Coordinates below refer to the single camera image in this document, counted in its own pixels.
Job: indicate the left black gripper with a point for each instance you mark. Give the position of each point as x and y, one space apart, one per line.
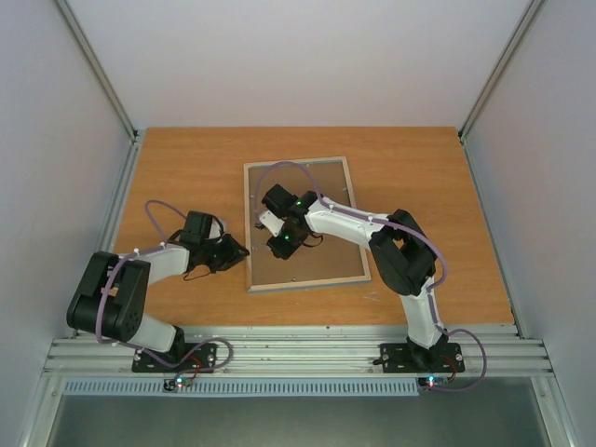
234 255

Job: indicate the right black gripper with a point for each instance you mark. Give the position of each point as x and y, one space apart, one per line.
283 228

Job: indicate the turquoise picture frame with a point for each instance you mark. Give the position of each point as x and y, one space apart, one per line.
329 261

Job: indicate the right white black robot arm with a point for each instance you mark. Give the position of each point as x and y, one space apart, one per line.
405 259

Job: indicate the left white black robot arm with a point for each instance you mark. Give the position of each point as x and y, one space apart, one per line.
109 300

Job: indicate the left circuit board with LEDs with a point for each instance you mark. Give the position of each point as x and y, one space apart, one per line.
176 384

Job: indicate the circuit board with leds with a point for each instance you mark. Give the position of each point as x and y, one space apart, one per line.
176 384
434 381

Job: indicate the right circuit board with LEDs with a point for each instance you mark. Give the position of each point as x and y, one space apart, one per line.
434 381

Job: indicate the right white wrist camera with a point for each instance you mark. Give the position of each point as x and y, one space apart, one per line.
269 221

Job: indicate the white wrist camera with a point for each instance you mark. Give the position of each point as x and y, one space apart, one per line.
269 221
217 229

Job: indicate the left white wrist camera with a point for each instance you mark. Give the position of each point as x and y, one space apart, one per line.
217 229

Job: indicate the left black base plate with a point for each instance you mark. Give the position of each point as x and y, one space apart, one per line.
204 357

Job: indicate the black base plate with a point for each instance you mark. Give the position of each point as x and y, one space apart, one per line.
204 357
396 356

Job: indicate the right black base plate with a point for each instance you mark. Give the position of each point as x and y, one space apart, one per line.
396 356

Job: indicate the grey slotted cable duct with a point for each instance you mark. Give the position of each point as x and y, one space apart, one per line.
245 387

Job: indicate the left aluminium corner post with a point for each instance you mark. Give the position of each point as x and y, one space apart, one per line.
80 38

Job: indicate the aluminium corner post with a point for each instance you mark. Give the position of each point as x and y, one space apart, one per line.
506 56
80 38

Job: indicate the right aluminium corner post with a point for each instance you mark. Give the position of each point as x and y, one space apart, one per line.
506 56

